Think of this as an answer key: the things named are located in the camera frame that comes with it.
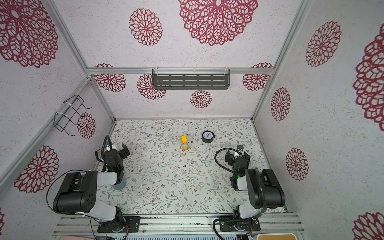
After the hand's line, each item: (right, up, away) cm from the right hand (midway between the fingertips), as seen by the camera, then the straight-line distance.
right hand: (238, 149), depth 91 cm
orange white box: (+9, -36, -25) cm, 45 cm away
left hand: (-75, 0, 0) cm, 75 cm away
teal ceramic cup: (-69, -20, -6) cm, 72 cm away
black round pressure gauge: (-17, +8, +15) cm, 24 cm away
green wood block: (-33, +1, +7) cm, 34 cm away
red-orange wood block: (-33, -1, +9) cm, 34 cm away
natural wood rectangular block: (-33, +3, +5) cm, 34 cm away
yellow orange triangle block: (-34, +7, +1) cm, 34 cm away
